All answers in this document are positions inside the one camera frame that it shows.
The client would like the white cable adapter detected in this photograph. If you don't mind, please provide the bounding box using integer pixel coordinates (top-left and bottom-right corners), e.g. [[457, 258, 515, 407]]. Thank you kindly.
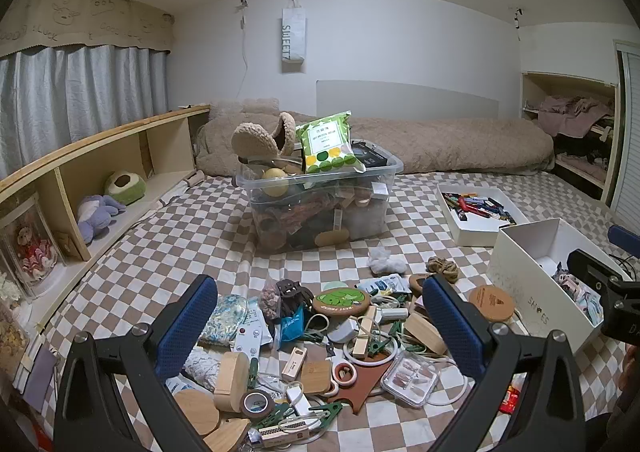
[[375, 297, 411, 325]]

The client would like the small wooden rectangular box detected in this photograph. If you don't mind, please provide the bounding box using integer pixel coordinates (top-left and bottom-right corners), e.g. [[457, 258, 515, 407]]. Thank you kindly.
[[281, 346, 308, 381]]

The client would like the round wooden disc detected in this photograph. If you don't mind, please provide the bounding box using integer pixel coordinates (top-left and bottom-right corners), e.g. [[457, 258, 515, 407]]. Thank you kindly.
[[172, 389, 221, 438]]

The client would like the grey white charger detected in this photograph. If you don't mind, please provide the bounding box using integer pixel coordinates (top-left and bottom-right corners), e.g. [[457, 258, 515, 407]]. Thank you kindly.
[[330, 319, 359, 343]]

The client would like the brown tape roll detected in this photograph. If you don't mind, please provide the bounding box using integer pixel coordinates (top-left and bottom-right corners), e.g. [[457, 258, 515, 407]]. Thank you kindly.
[[240, 388, 276, 418]]

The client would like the red print tape roll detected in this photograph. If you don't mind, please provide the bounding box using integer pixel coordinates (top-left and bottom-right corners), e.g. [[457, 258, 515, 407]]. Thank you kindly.
[[331, 362, 357, 387]]

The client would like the round cork coaster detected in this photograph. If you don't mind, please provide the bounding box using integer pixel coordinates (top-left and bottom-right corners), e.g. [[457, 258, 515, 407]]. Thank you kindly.
[[468, 284, 516, 323]]

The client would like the pink clothes pile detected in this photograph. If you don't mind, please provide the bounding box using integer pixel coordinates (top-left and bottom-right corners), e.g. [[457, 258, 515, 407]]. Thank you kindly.
[[537, 96, 617, 137]]

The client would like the pile of colourful lighters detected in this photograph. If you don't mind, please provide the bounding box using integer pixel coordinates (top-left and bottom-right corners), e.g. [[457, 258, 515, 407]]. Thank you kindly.
[[444, 191, 518, 225]]

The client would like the white hanging paper bag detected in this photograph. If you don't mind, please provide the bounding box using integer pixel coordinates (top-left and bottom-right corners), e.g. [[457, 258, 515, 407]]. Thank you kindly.
[[281, 0, 307, 74]]

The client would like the white remote control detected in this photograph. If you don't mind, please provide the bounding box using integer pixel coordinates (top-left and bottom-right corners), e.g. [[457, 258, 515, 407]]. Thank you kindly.
[[234, 309, 267, 359]]

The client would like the dark clothes pile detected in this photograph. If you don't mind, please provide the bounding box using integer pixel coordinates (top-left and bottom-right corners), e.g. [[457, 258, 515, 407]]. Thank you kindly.
[[552, 129, 613, 169]]

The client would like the white power bank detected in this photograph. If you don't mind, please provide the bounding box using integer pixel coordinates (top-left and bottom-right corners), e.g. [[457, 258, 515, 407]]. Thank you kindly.
[[285, 382, 314, 418]]

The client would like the beige printed valance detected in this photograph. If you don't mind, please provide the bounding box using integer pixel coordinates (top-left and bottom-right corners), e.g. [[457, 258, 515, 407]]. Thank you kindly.
[[0, 0, 176, 57]]

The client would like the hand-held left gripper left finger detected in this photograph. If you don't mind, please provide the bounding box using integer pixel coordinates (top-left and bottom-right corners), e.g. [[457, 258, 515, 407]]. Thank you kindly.
[[52, 274, 219, 452]]

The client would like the yellow ball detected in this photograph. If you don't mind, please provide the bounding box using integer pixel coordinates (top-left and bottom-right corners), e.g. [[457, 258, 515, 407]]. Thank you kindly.
[[263, 168, 289, 196]]

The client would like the white tissue wad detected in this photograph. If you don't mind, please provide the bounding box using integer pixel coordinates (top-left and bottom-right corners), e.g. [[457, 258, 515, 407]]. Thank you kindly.
[[368, 248, 401, 273]]

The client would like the small green clothes peg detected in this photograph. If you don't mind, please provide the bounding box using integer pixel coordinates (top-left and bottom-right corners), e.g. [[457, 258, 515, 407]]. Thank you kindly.
[[367, 334, 401, 358]]

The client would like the white lace piece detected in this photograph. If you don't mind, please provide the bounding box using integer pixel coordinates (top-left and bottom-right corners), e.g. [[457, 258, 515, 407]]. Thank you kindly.
[[184, 347, 221, 391]]

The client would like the green frog coaster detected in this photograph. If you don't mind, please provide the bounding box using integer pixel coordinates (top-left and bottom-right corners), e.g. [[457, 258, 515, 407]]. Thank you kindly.
[[313, 286, 371, 319]]

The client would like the avocado plush toy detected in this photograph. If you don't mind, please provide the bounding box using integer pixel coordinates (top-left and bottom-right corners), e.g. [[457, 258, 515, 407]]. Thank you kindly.
[[104, 171, 147, 205]]

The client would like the clear plastic case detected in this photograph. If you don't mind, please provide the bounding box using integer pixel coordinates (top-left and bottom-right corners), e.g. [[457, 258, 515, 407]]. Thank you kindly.
[[381, 351, 441, 408]]

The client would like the white wall cable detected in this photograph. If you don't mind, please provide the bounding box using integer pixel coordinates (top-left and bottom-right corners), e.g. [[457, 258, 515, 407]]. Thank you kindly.
[[235, 0, 251, 100]]

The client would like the grey curtain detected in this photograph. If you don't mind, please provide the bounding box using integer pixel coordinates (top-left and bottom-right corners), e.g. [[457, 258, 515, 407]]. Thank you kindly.
[[0, 46, 169, 179]]

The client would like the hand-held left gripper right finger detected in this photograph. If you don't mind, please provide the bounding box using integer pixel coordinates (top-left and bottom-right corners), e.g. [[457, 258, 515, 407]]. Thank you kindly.
[[421, 274, 587, 452]]

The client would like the green dotted snack bag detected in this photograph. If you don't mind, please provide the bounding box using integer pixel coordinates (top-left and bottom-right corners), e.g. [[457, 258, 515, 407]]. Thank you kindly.
[[295, 116, 371, 175]]

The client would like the white slatted door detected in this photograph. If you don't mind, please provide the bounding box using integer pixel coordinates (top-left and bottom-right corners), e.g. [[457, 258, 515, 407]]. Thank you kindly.
[[611, 40, 640, 233]]

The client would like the white shallow box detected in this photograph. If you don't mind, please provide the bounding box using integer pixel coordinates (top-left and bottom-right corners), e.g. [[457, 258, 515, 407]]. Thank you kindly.
[[436, 183, 532, 247]]

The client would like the beige fluffy blanket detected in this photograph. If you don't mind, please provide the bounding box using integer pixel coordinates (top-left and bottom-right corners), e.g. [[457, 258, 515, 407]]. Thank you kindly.
[[196, 98, 556, 176]]

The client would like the clear plastic storage bin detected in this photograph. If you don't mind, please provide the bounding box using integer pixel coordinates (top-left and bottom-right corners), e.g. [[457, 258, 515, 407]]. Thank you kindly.
[[235, 141, 404, 253]]

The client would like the blue floral pouch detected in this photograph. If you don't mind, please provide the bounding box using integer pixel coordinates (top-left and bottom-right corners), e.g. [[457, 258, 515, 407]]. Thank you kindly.
[[202, 294, 249, 348]]

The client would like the white shoe box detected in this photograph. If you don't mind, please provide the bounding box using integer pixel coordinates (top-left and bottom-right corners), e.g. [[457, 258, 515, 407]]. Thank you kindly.
[[486, 218, 632, 357]]

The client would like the blue white packet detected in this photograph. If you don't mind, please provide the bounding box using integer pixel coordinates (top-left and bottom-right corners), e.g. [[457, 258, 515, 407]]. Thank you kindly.
[[357, 274, 409, 295]]

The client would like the checkered bed sheet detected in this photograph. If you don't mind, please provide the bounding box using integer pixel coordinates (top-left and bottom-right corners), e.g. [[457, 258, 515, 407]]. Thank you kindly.
[[30, 172, 640, 452]]

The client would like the purple book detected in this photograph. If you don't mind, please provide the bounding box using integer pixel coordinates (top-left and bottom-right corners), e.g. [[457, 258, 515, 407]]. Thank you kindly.
[[22, 347, 59, 398]]

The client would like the large wooden clothespin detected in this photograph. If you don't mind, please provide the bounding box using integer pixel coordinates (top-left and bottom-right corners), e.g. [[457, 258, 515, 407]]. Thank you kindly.
[[352, 307, 379, 359]]

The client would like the brown hair claw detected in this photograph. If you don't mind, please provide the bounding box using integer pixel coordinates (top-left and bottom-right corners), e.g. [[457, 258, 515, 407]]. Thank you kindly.
[[276, 278, 315, 317]]

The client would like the square wooden coaster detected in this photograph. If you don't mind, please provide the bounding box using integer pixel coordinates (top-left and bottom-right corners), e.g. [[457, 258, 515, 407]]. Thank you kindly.
[[300, 361, 334, 396]]

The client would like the wooden bedside shelf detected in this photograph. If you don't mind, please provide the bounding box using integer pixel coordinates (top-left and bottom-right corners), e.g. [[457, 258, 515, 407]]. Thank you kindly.
[[0, 104, 212, 333]]

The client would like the purple plush toy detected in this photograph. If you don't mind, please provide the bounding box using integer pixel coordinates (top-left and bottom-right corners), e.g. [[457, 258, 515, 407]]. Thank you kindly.
[[76, 195, 126, 245]]

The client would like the doll in clear box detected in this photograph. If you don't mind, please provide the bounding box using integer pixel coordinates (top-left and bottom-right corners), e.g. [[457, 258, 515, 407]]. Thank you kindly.
[[0, 193, 67, 300]]

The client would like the person's right hand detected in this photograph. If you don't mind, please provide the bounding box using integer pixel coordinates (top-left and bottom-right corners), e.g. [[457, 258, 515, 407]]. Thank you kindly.
[[619, 346, 640, 395]]

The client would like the small white hoop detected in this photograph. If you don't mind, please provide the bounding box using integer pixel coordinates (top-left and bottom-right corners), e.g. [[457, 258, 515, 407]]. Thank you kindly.
[[345, 332, 397, 369]]

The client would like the bag of brown beans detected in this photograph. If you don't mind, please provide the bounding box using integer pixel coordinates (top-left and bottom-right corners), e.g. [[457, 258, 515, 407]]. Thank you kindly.
[[260, 277, 282, 321]]

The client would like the brown leather piece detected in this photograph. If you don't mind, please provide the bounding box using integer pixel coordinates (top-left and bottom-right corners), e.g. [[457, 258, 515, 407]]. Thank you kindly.
[[330, 357, 397, 416]]

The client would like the blue foil packet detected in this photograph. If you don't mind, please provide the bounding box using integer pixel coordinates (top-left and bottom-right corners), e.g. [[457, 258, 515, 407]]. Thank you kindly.
[[277, 307, 306, 351]]

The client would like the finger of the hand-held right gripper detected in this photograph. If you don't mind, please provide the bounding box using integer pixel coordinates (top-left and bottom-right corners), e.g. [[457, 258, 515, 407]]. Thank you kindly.
[[607, 225, 640, 255], [566, 248, 632, 285]]

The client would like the curved wooden board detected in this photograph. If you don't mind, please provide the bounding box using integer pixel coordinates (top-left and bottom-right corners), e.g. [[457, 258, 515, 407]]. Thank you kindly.
[[202, 417, 251, 452]]

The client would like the black device box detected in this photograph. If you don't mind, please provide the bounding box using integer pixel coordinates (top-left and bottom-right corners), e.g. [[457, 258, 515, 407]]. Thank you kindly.
[[350, 142, 389, 169]]

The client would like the wooden harmonica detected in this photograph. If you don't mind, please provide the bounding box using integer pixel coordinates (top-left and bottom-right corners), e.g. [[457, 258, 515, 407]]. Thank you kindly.
[[260, 424, 312, 448]]

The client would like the jute rope bundle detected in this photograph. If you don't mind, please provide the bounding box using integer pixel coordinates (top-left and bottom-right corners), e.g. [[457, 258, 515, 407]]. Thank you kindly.
[[426, 257, 459, 285]]

